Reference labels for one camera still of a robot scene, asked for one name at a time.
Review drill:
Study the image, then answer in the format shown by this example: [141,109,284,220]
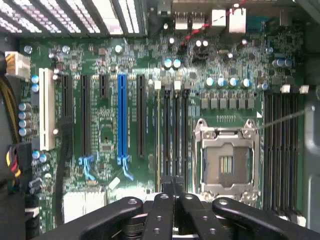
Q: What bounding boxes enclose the black connector with coloured wires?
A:
[5,143,33,194]

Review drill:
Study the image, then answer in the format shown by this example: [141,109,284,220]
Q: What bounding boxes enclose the silver chipset heatsink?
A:
[62,189,109,224]

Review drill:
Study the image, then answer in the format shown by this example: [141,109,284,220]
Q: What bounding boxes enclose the silver network port block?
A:
[228,6,247,34]

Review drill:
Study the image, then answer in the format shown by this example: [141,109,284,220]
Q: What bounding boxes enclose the white expansion slot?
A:
[38,67,56,152]

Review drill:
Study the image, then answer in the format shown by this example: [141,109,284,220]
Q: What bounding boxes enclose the white power connector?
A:
[4,51,32,79]

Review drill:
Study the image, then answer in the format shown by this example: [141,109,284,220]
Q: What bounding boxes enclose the short black expansion slot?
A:
[61,74,74,120]

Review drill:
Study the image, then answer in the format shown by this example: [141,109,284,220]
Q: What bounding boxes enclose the silver double port block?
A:
[174,11,206,31]

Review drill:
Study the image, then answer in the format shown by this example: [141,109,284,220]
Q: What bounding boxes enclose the blue expansion slot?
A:
[116,72,130,166]

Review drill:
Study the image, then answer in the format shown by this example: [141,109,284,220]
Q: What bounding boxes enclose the grey metal PC case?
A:
[0,0,320,240]

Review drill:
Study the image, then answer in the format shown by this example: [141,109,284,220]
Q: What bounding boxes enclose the red and black twisted wire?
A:
[179,0,249,49]

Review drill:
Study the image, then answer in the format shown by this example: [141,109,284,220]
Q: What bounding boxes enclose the long black expansion slot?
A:
[136,74,147,159]
[80,74,92,157]

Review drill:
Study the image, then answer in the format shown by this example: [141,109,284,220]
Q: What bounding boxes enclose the silver USB port block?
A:
[211,8,227,29]

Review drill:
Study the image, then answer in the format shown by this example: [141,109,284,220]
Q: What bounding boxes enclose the yellow and black wire bundle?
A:
[0,74,22,145]

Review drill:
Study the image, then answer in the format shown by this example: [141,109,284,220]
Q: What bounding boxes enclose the thin metal locking lever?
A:
[243,106,316,132]

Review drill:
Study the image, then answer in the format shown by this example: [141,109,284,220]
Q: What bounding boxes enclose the silver CPU socket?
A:
[194,118,261,204]

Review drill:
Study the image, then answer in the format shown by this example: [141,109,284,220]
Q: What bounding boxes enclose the green PC motherboard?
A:
[17,7,306,226]

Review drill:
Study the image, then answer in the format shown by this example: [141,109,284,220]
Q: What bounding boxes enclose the tiny black expansion slot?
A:
[99,74,109,99]

